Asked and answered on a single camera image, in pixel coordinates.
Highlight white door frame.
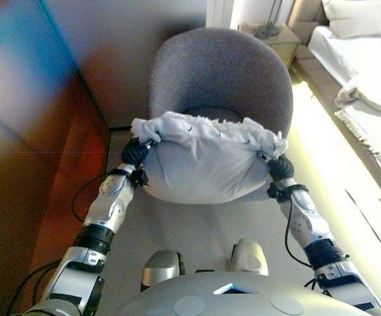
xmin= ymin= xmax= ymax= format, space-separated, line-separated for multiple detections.
xmin=206 ymin=0 xmax=234 ymax=29

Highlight black tether cable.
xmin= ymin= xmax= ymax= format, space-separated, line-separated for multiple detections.
xmin=5 ymin=259 xmax=63 ymax=315

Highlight grey floor lamp base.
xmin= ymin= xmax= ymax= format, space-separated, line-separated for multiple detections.
xmin=254 ymin=0 xmax=283 ymax=39

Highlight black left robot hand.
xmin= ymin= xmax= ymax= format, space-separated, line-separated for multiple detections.
xmin=121 ymin=136 xmax=157 ymax=167

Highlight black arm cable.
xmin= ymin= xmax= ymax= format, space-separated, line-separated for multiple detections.
xmin=284 ymin=197 xmax=313 ymax=269
xmin=71 ymin=172 xmax=112 ymax=224

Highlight white fringed throw blanket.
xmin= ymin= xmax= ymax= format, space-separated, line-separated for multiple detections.
xmin=334 ymin=77 xmax=381 ymax=192

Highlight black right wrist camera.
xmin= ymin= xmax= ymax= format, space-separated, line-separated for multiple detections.
xmin=266 ymin=182 xmax=285 ymax=202

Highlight beige bed pillow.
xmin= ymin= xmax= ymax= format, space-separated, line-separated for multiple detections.
xmin=321 ymin=0 xmax=381 ymax=40

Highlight silver right robot leg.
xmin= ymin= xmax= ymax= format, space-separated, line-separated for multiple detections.
xmin=228 ymin=238 xmax=270 ymax=277

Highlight beige nightstand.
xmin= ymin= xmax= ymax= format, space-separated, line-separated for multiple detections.
xmin=238 ymin=22 xmax=302 ymax=68

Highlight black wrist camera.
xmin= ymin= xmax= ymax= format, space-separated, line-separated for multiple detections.
xmin=266 ymin=182 xmax=285 ymax=202
xmin=129 ymin=169 xmax=149 ymax=188

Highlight white fringed cushion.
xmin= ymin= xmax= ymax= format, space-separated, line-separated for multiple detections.
xmin=130 ymin=111 xmax=289 ymax=204

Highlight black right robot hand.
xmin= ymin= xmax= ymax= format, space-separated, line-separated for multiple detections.
xmin=258 ymin=149 xmax=295 ymax=182

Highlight silver robot torso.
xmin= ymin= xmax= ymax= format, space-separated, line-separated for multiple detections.
xmin=111 ymin=272 xmax=376 ymax=316

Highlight bed with white sheet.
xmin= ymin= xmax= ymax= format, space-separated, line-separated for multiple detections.
xmin=287 ymin=0 xmax=381 ymax=211

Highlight dark round object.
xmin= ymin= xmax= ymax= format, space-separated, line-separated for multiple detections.
xmin=140 ymin=250 xmax=185 ymax=292

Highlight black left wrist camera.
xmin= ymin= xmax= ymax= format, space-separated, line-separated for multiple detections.
xmin=129 ymin=169 xmax=149 ymax=188

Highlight brown wooden cabinet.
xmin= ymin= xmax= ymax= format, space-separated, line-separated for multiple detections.
xmin=0 ymin=0 xmax=112 ymax=316

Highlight grey fabric armchair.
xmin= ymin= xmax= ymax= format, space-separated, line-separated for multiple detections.
xmin=149 ymin=27 xmax=293 ymax=142

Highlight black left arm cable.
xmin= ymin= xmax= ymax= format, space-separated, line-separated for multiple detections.
xmin=71 ymin=172 xmax=112 ymax=224

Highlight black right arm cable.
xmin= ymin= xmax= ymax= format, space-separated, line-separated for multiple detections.
xmin=284 ymin=197 xmax=313 ymax=269

